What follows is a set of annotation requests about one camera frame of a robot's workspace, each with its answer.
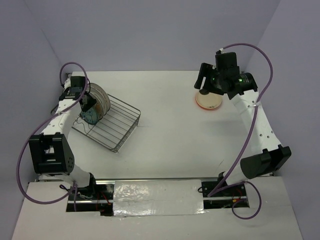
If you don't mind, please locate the cream peach plate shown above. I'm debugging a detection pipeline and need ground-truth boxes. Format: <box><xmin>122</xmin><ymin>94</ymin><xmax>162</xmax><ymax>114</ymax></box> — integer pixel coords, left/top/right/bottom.
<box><xmin>194</xmin><ymin>91</ymin><xmax>222</xmax><ymax>111</ymax></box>

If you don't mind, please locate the orange translucent plate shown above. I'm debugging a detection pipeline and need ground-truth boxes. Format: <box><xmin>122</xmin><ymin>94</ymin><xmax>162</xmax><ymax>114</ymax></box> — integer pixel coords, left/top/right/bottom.
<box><xmin>194</xmin><ymin>92</ymin><xmax>223</xmax><ymax>112</ymax></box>

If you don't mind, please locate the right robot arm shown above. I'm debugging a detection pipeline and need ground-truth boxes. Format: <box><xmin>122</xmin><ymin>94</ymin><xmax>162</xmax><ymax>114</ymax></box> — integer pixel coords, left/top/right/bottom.
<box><xmin>194</xmin><ymin>50</ymin><xmax>292</xmax><ymax>196</ymax></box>

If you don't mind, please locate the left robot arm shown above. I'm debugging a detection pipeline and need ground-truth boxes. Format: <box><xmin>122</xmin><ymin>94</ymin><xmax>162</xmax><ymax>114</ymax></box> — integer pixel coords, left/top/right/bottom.
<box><xmin>28</xmin><ymin>76</ymin><xmax>98</xmax><ymax>200</ymax></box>

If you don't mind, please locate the green blue floral plate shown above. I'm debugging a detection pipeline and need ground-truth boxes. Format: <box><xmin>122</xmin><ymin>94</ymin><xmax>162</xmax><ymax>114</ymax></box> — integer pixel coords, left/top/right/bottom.
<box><xmin>80</xmin><ymin>107</ymin><xmax>99</xmax><ymax>125</ymax></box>

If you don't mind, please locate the white plate orange sunburst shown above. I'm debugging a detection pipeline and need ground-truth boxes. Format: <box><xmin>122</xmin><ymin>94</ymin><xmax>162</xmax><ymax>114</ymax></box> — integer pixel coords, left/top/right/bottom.
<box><xmin>89</xmin><ymin>92</ymin><xmax>106</xmax><ymax>121</ymax></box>

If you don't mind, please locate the white enamel plate green rim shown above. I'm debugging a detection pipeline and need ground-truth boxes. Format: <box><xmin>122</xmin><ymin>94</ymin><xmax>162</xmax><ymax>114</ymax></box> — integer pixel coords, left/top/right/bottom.
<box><xmin>90</xmin><ymin>83</ymin><xmax>111</xmax><ymax>116</ymax></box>

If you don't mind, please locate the silver foil tape sheet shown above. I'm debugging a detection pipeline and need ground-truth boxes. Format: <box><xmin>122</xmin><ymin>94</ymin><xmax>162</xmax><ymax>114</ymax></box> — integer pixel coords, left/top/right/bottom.
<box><xmin>113</xmin><ymin>179</ymin><xmax>205</xmax><ymax>217</ymax></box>

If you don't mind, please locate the metal wire dish rack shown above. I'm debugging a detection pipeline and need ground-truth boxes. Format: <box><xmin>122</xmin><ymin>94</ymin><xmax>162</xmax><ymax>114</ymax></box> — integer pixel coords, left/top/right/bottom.
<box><xmin>72</xmin><ymin>94</ymin><xmax>141</xmax><ymax>153</ymax></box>

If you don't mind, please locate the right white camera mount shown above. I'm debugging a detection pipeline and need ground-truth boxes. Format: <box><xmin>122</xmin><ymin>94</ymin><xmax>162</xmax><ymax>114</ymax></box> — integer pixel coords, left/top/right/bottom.
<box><xmin>216</xmin><ymin>48</ymin><xmax>226</xmax><ymax>55</ymax></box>

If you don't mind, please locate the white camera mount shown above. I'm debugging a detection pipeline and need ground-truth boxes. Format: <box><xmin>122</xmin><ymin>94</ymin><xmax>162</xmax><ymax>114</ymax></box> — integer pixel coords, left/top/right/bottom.
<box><xmin>63</xmin><ymin>78</ymin><xmax>71</xmax><ymax>89</ymax></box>
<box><xmin>216</xmin><ymin>48</ymin><xmax>226</xmax><ymax>55</ymax></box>

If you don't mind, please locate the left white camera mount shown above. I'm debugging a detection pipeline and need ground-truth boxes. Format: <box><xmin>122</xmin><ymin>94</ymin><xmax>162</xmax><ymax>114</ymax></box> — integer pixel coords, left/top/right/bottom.
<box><xmin>63</xmin><ymin>78</ymin><xmax>71</xmax><ymax>89</ymax></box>

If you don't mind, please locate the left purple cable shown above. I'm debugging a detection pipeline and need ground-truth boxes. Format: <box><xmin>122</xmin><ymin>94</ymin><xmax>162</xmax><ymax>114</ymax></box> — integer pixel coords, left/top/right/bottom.
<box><xmin>17</xmin><ymin>61</ymin><xmax>92</xmax><ymax>208</ymax></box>

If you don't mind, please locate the metal base rail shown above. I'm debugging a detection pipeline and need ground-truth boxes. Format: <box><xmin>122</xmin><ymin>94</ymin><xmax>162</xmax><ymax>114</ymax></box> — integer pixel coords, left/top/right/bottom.
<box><xmin>66</xmin><ymin>179</ymin><xmax>249</xmax><ymax>217</ymax></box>

